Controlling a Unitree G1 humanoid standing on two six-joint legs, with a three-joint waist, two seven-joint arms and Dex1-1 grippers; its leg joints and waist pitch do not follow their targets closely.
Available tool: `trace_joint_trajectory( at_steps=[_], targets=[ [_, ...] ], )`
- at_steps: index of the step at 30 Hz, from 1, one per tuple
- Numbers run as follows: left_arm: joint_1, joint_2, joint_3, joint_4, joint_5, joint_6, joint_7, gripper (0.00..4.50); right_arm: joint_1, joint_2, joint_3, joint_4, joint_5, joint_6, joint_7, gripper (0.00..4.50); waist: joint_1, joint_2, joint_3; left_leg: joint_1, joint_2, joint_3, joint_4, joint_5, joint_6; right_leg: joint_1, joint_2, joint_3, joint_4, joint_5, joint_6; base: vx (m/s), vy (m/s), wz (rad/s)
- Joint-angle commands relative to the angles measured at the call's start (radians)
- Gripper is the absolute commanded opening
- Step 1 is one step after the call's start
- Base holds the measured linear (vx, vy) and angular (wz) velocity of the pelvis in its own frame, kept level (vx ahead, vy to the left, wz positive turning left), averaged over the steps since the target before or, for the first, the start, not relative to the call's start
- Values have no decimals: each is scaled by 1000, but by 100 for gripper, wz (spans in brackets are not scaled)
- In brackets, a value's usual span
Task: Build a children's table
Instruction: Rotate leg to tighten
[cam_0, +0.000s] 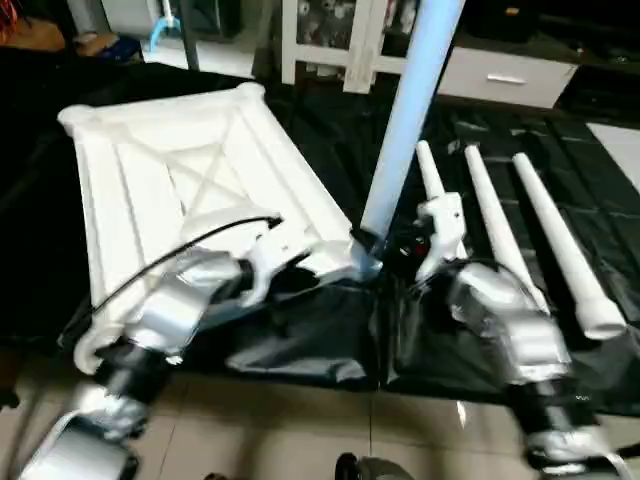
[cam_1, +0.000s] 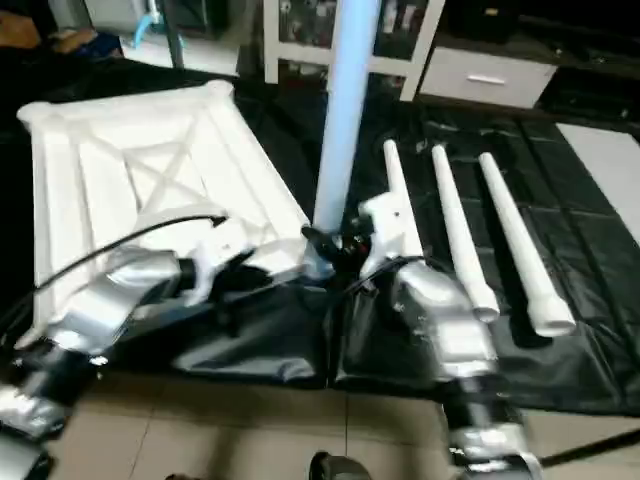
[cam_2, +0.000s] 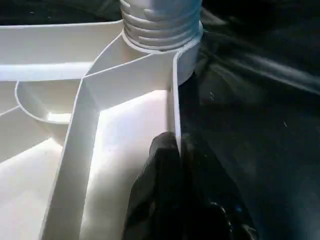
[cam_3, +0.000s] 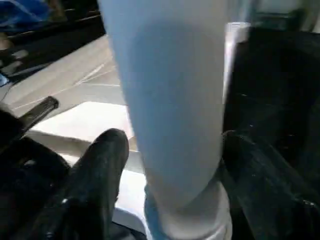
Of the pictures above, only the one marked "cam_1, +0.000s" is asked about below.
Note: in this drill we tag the white plastic table leg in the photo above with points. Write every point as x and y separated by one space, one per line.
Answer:
460 240
396 175
345 100
520 250

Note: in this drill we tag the light blue plastic item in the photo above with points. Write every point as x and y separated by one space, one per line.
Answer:
150 28

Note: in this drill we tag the grey metal pole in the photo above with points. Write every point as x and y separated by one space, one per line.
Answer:
175 35

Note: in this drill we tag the blue flat box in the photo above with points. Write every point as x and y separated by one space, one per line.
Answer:
90 42

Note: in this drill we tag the white plastic table top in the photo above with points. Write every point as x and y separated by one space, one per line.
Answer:
130 170

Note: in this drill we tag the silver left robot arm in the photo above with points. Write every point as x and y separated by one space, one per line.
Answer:
100 310

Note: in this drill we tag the black work mat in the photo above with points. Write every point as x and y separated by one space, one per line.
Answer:
300 130

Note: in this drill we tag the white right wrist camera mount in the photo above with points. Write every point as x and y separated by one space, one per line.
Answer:
392 230

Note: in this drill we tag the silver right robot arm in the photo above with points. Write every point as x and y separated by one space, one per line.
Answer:
450 330

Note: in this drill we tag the white drawer unit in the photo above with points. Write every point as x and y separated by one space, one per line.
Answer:
490 78

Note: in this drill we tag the brown wooden board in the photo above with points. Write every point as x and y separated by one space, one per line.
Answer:
20 30

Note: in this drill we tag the white glass door cabinet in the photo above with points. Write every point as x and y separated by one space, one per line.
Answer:
300 40

